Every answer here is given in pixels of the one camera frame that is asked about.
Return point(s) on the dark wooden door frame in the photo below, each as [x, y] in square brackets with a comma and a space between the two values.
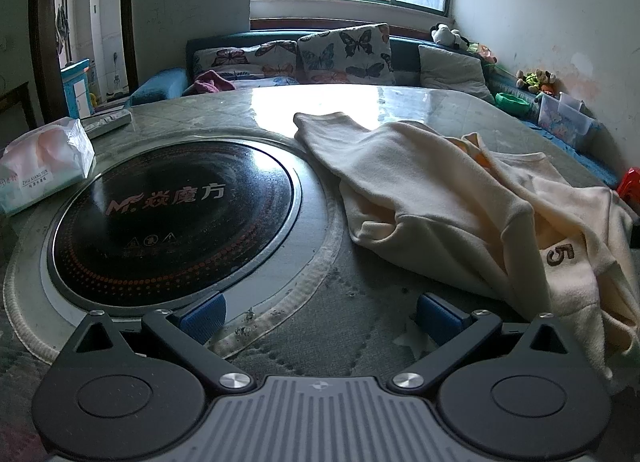
[47, 67]

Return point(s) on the cream pants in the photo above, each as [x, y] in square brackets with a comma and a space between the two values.
[440, 182]

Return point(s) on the green plastic bowl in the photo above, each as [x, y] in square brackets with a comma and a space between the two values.
[511, 102]

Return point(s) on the clear plastic box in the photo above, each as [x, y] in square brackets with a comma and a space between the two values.
[565, 124]

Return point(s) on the grey pillow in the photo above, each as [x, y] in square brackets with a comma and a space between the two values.
[450, 72]

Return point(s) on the brown green plush toys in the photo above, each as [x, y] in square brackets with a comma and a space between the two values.
[535, 79]

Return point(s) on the grey remote control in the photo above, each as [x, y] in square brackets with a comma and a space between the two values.
[107, 123]

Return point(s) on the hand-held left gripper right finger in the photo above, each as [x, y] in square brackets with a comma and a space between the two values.
[440, 316]

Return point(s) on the panda plush toy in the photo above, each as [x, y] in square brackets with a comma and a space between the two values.
[442, 34]

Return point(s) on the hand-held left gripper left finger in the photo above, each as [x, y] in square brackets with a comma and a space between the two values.
[202, 318]

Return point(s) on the black round induction cooktop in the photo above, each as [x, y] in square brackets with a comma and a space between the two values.
[175, 222]

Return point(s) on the pink cloth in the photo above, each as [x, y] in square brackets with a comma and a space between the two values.
[212, 83]

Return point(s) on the red plastic toy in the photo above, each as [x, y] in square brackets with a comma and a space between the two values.
[631, 184]

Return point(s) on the blue white plastic bin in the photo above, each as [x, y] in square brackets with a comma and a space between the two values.
[75, 87]

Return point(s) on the colorful plush toy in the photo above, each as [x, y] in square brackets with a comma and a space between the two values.
[480, 49]

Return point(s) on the large soft tissue pack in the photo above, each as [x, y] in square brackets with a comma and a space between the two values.
[45, 162]

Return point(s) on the butterfly print cushion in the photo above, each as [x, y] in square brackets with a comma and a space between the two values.
[240, 59]
[345, 52]

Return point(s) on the hanging cloth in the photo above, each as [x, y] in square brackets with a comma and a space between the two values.
[62, 29]

